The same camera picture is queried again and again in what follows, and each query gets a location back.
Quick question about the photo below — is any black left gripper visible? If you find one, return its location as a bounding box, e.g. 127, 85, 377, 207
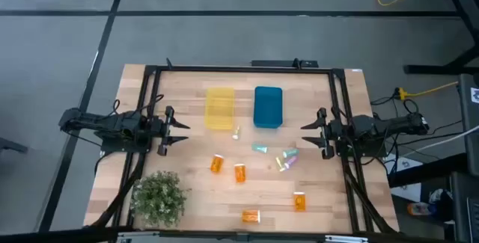
150, 105, 191, 157

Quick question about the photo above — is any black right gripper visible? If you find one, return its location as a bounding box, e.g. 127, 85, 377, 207
300, 107, 344, 160

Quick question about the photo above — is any orange medicine bottle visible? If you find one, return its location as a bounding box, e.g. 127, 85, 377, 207
234, 163, 247, 184
293, 191, 307, 212
210, 153, 225, 174
241, 209, 261, 224

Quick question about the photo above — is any yellow translucent plastic bin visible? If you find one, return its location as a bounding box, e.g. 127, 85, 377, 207
204, 87, 236, 131

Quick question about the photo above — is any blue plastic bin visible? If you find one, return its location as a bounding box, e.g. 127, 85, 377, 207
253, 85, 284, 129

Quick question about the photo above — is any potted green plant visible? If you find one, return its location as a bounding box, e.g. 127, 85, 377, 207
129, 170, 192, 228

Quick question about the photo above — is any white paper sheet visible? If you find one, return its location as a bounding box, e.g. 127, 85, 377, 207
385, 154, 424, 203

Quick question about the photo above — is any black shelf beam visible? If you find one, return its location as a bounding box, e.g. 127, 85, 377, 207
388, 152, 469, 188

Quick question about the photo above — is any black aluminium crossbeam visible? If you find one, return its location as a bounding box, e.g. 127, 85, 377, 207
0, 226, 479, 243

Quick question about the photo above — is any orange and blue bottle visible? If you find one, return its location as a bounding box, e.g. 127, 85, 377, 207
406, 201, 432, 217

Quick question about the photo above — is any black and white shoe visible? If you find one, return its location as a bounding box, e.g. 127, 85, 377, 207
428, 188, 456, 222

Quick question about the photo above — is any dark grey computer case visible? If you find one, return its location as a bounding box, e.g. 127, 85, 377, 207
458, 73, 479, 179

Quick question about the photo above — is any dark grey box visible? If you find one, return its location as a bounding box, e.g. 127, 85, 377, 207
448, 170, 479, 243

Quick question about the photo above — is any black chair foot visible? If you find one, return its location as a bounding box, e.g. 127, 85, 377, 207
0, 136, 29, 154

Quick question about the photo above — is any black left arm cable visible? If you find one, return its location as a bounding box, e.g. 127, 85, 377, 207
111, 93, 165, 119

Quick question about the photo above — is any black floor cable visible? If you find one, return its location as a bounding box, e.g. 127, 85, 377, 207
370, 92, 465, 176

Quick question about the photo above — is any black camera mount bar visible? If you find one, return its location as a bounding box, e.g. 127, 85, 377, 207
251, 58, 320, 69

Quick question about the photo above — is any black aluminium table frame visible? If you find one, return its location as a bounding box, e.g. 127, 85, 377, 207
89, 58, 400, 235

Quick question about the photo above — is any yellow cord with plug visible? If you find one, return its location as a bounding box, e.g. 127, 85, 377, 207
397, 81, 460, 101

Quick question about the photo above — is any black desk leg frame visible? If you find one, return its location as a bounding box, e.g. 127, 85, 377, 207
403, 0, 479, 76

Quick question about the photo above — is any white floor cable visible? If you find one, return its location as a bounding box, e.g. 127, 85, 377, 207
402, 125, 479, 158

